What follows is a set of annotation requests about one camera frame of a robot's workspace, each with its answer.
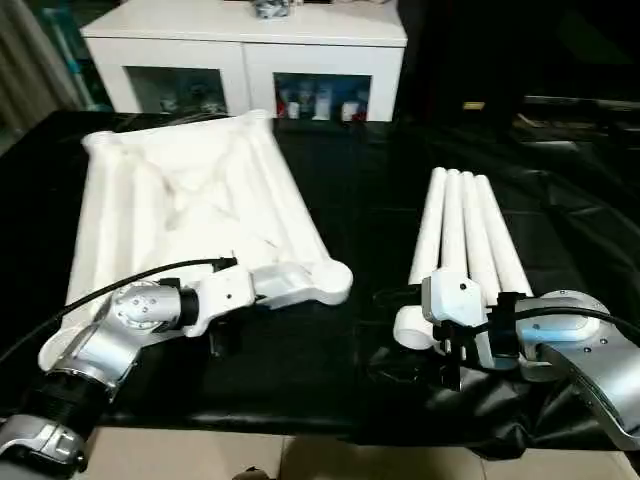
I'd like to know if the white plastic table leg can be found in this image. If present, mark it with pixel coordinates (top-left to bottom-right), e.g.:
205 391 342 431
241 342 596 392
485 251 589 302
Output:
393 166 450 351
472 173 534 300
458 171 502 297
438 168 472 282

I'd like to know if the white plastic table top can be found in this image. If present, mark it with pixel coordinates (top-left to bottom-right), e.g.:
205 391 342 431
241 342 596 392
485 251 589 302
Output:
37 108 355 374

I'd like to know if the black plastic mat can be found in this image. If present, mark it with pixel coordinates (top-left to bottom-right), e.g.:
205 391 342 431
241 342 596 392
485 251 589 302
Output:
0 109 640 451

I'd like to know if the white printed carton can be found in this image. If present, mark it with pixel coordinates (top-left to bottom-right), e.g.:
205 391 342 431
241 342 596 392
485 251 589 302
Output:
313 84 334 122

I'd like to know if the white cabinet with glass doors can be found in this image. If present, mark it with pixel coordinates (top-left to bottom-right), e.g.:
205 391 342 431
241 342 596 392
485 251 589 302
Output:
79 0 409 122

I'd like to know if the tall black cabinet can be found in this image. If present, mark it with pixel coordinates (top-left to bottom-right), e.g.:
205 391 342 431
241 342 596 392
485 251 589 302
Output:
404 0 526 127

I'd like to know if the teal white pole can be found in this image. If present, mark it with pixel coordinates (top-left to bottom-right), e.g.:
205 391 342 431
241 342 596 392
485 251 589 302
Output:
42 7 100 110

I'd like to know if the patterned mug on cabinet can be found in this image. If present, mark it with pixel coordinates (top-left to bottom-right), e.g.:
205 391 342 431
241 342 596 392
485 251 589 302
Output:
252 0 291 21

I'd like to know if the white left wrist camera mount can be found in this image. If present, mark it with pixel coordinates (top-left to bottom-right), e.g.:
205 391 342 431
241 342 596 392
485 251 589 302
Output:
184 262 254 339

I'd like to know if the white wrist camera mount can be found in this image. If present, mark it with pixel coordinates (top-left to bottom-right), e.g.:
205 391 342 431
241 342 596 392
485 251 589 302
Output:
184 262 254 339
421 269 494 370

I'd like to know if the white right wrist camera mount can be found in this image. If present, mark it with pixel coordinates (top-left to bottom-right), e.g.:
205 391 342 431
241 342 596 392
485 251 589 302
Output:
421 269 494 370

